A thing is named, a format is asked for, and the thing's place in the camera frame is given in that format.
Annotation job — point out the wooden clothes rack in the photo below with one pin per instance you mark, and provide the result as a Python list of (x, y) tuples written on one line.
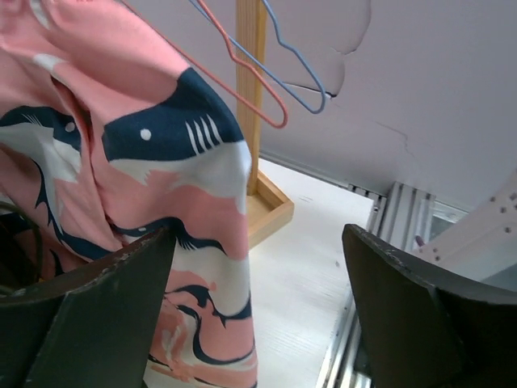
[(268, 208)]

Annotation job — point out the pink patterned shorts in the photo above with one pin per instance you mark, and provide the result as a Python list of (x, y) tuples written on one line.
[(107, 134)]

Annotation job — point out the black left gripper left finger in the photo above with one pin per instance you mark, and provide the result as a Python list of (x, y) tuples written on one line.
[(90, 327)]

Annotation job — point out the dark olive shorts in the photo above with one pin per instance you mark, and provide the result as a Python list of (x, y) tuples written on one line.
[(17, 270)]

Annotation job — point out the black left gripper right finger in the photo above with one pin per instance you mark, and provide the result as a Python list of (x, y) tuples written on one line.
[(424, 326)]

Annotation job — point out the blue hanger of grey shorts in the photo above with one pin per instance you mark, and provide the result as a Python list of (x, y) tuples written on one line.
[(307, 26)]

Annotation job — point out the pink hanger of green shorts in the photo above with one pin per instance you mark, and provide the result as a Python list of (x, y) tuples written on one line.
[(197, 35)]

